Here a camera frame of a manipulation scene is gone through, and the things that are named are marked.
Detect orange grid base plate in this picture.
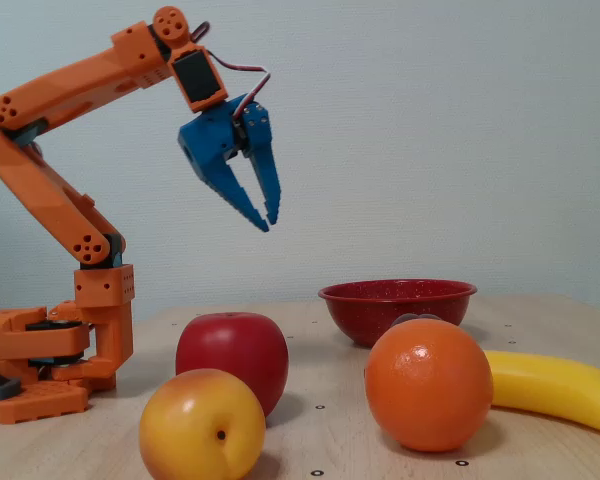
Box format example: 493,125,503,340
0,377,91,425

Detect red white servo cable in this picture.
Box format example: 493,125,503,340
189,20,272,121

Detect red apple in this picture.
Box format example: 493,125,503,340
175,312,290,419

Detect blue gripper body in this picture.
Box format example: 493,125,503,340
178,94,255,182

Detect black table clamp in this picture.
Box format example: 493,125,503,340
0,363,22,403

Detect yellow orange peach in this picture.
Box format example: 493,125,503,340
138,368,267,480

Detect orange fruit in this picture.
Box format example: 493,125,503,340
364,318,495,454

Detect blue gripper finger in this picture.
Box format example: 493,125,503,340
199,158,271,233
239,102,282,226

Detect purple plum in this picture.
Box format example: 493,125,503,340
391,313,444,329

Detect yellow banana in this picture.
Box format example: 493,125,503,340
482,349,600,439

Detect red speckled bowl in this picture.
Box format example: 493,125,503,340
317,279,479,349

